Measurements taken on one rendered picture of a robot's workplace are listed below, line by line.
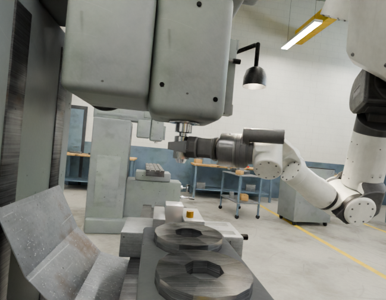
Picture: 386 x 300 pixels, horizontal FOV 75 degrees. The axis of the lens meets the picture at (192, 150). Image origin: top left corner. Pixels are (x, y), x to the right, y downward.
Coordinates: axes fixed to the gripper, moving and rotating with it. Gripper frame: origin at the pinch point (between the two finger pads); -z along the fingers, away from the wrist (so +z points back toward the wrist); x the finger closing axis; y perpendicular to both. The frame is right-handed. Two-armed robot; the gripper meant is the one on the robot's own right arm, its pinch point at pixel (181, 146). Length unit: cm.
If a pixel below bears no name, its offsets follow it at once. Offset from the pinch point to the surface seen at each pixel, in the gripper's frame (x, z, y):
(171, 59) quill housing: 11.3, -0.2, -20.0
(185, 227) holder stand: 31.8, 12.6, 11.8
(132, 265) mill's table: 7.5, -8.4, 31.5
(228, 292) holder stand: 45, 21, 12
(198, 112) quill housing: 7.7, 6.4, -8.3
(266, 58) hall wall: -712, -5, -296
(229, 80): -2.9, 11.4, -19.1
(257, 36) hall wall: -699, -33, -357
